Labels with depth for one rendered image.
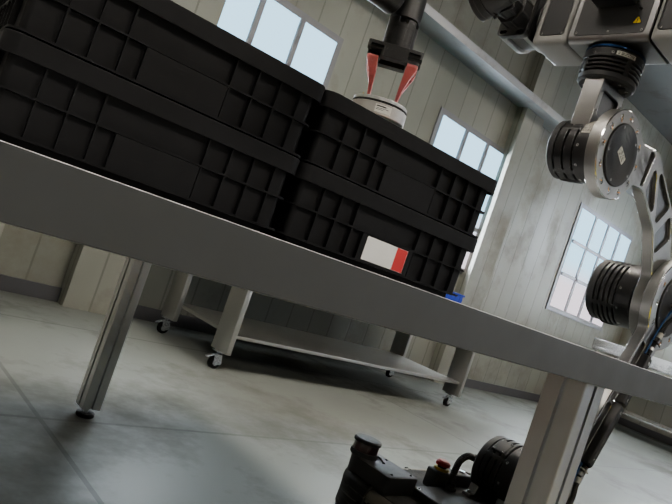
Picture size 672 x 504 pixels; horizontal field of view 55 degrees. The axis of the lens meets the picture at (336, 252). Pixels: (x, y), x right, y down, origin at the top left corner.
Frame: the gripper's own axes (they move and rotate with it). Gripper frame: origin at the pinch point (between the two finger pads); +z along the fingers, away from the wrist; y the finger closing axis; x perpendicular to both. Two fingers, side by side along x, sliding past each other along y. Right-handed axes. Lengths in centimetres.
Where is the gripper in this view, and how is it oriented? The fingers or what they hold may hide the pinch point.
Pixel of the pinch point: (381, 99)
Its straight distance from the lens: 121.9
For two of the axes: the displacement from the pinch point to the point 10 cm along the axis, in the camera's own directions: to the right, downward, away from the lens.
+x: 0.3, 0.2, 10.0
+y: 9.6, 2.8, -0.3
